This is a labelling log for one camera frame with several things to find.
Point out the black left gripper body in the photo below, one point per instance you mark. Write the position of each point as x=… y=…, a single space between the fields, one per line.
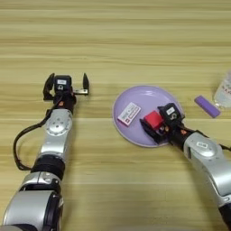
x=66 y=99

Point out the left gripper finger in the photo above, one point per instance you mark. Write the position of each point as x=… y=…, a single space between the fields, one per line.
x=85 y=81
x=48 y=87

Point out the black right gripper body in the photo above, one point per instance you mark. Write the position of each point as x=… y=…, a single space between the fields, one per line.
x=174 y=132

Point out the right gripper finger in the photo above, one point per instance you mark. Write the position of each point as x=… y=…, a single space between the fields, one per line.
x=149 y=131
x=160 y=110

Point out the clear bottle with red cap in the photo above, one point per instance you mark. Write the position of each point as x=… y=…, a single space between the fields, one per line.
x=224 y=90

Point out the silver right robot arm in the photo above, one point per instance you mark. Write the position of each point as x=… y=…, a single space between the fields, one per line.
x=207 y=162

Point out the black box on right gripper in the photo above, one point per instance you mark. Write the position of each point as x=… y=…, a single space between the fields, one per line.
x=170 y=112

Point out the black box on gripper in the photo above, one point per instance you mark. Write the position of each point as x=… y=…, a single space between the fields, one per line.
x=170 y=112
x=62 y=82

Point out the lilac round plate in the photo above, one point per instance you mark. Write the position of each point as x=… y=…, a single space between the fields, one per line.
x=135 y=132

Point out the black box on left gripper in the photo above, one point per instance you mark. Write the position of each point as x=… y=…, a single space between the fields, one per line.
x=62 y=82

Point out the white and pink eraser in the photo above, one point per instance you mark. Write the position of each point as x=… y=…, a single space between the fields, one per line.
x=129 y=113

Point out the purple bar block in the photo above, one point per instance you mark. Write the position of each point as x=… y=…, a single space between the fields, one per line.
x=207 y=106

